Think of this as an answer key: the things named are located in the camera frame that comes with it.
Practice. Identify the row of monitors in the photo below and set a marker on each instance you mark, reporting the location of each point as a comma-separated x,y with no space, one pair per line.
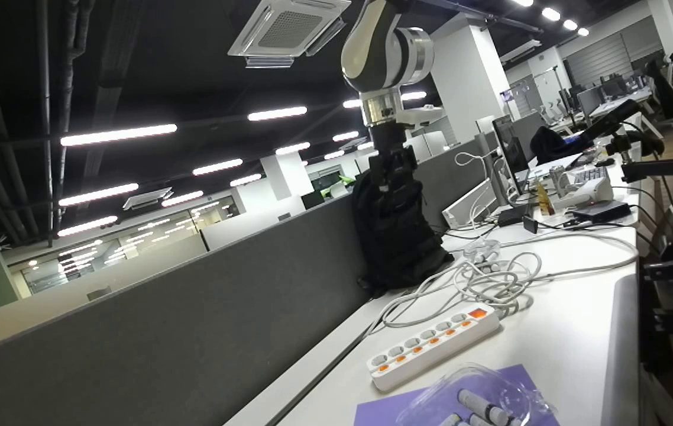
602,92

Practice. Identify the purple paper sheet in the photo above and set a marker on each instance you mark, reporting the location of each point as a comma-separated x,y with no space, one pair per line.
381,414

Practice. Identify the clear plastic container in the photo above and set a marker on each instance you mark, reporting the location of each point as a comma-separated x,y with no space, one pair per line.
493,381

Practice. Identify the black power adapter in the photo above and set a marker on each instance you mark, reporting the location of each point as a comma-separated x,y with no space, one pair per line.
512,215

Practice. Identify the white desk phone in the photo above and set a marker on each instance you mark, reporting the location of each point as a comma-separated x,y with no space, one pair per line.
586,184

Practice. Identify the ceiling air conditioner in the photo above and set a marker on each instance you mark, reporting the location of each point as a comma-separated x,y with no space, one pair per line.
286,29
147,199

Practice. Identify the ceiling tube light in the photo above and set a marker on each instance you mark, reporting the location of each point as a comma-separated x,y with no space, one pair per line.
87,226
117,135
98,194
217,167
277,113

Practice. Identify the black flat box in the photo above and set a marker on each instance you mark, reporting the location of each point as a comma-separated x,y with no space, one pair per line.
602,210

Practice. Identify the white power strip orange switches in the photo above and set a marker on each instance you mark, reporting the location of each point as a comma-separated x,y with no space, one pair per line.
431,346

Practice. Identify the grey marker pen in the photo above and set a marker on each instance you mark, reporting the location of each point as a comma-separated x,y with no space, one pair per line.
481,405
478,421
450,420

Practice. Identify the monitor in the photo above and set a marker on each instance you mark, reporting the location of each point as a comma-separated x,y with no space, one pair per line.
513,151

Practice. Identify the black backpack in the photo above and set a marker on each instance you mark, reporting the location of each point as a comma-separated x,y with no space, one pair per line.
398,242

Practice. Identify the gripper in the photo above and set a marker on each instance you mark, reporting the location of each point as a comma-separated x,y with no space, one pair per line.
388,142

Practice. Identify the row of office chairs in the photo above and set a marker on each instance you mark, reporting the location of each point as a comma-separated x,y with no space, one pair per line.
667,89

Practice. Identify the grey desk partition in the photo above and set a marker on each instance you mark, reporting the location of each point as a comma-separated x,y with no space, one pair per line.
194,331

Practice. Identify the white flat box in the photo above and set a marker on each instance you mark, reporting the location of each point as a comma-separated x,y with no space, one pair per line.
468,207

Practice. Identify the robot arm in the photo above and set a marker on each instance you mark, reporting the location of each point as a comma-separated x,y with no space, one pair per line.
375,41

